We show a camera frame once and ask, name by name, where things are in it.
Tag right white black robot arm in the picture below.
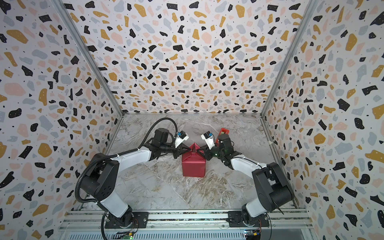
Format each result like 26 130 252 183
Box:
198 131 294 225

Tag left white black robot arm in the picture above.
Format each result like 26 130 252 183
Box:
75 128 189 219

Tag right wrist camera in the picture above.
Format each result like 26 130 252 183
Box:
201 131 216 150

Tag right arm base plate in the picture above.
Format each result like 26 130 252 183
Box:
226 211 270 228

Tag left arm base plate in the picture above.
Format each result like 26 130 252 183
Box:
105 212 149 230

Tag black corrugated cable conduit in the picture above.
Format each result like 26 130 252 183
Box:
74 117 179 204

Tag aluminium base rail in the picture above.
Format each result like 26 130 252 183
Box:
57 209 317 240

